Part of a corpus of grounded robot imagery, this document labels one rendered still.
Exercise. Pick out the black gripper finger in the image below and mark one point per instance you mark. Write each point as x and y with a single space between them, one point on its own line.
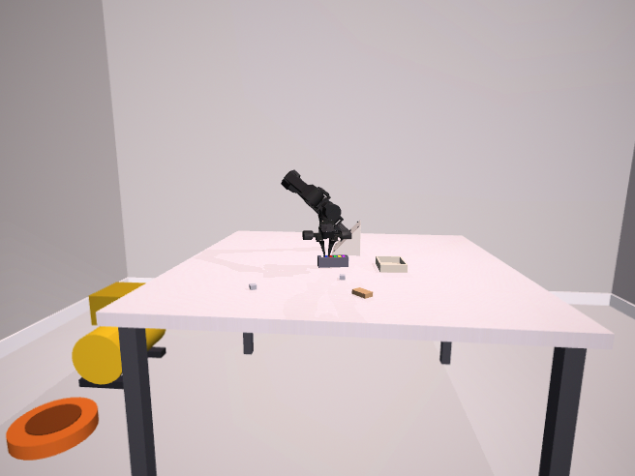
321 242
330 245

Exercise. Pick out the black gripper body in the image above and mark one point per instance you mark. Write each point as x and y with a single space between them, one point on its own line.
309 234

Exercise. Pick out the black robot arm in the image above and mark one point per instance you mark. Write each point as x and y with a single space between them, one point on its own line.
316 199

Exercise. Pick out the tan rectangular block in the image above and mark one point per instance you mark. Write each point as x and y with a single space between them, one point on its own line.
361 292

